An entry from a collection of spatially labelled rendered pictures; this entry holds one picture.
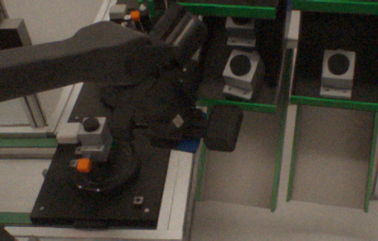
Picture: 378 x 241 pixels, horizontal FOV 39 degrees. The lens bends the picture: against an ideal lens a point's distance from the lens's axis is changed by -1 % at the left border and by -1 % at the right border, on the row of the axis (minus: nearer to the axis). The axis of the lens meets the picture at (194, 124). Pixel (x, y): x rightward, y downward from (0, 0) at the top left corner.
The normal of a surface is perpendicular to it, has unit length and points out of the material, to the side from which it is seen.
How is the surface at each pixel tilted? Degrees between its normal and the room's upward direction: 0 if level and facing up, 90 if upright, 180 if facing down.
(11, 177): 0
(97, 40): 12
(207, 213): 0
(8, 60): 22
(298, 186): 45
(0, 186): 0
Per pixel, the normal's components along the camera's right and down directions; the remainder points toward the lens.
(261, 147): -0.26, -0.06
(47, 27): -0.11, -0.74
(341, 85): -0.20, 0.91
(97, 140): -0.10, 0.67
